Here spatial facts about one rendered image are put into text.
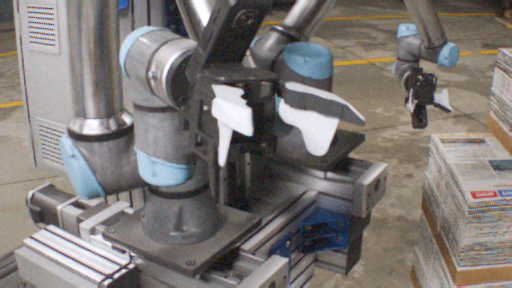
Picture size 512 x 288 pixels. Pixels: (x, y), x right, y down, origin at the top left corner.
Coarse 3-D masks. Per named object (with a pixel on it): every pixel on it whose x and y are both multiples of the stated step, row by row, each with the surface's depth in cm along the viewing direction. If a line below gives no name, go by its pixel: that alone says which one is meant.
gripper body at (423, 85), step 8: (424, 72) 175; (408, 80) 180; (416, 80) 171; (424, 80) 170; (432, 80) 170; (408, 88) 181; (416, 88) 171; (424, 88) 171; (432, 88) 171; (416, 96) 172; (424, 96) 172; (432, 96) 172; (424, 104) 173; (432, 104) 173
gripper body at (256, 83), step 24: (168, 72) 65; (216, 72) 59; (240, 72) 60; (264, 72) 61; (168, 96) 66; (192, 96) 61; (264, 96) 59; (192, 120) 61; (216, 120) 58; (264, 120) 60; (192, 144) 62; (216, 144) 58; (240, 144) 59; (264, 144) 61
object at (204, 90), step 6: (198, 78) 57; (204, 78) 58; (198, 84) 55; (204, 84) 56; (210, 84) 56; (216, 84) 56; (222, 84) 56; (228, 84) 58; (234, 84) 58; (198, 90) 55; (204, 90) 54; (210, 90) 54; (198, 96) 55; (204, 96) 53; (210, 96) 52; (216, 96) 52; (210, 102) 53; (210, 108) 53
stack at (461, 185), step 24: (432, 144) 156; (456, 144) 151; (480, 144) 150; (432, 168) 157; (456, 168) 138; (480, 168) 138; (504, 168) 138; (432, 192) 155; (456, 192) 134; (480, 192) 127; (504, 192) 126; (456, 216) 134; (480, 216) 126; (504, 216) 126; (432, 240) 154; (456, 240) 133; (480, 240) 128; (504, 240) 128; (432, 264) 152; (456, 264) 132; (480, 264) 130; (504, 264) 131
